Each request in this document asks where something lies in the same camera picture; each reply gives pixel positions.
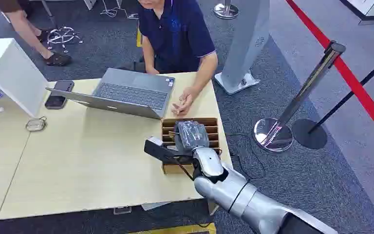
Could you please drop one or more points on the person's left hand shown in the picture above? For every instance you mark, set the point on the person's left hand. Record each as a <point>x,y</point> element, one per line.
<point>183,101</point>

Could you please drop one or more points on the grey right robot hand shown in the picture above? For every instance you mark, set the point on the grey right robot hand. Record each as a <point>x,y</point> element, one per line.
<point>192,134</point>

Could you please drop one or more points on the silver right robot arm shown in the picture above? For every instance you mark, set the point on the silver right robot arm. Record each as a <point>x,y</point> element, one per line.
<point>238,193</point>

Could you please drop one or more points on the wooden card box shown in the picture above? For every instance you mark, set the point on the wooden card box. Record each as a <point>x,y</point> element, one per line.
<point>212,129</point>

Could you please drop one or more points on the grey laptop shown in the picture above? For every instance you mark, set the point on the grey laptop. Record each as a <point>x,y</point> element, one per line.
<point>132,93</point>

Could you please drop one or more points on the seated person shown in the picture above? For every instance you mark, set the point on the seated person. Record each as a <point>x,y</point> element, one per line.
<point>177,35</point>

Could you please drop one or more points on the grey kiosk pillar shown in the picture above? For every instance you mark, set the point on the grey kiosk pillar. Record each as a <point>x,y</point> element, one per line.
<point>248,42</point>

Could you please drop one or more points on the yellow floor board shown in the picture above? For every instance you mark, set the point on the yellow floor board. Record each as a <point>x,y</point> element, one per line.
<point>180,230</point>

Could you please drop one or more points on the chrome stanchion base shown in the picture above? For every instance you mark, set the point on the chrome stanchion base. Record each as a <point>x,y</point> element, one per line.
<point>226,10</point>

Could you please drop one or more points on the black smartphone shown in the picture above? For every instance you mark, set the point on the black smartphone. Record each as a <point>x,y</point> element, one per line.
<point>59,95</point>

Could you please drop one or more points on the chrome chair base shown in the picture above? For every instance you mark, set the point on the chrome chair base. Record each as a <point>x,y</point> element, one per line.
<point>62,35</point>

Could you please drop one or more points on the red barrier belt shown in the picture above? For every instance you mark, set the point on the red barrier belt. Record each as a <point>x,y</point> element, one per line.
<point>351,80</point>

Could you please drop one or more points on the white cabinet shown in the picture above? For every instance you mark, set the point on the white cabinet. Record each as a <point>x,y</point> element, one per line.
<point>12,74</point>

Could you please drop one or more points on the standing person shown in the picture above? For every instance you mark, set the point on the standing person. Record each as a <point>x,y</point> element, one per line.
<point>25,29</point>

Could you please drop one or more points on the clear table bracket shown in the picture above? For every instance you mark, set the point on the clear table bracket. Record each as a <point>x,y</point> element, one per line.
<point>122,210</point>

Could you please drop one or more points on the chrome stanchion post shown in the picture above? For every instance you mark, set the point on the chrome stanchion post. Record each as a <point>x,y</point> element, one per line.
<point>303,93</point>

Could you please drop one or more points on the black stanchion post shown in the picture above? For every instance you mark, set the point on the black stanchion post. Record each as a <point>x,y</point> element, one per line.
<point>312,132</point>

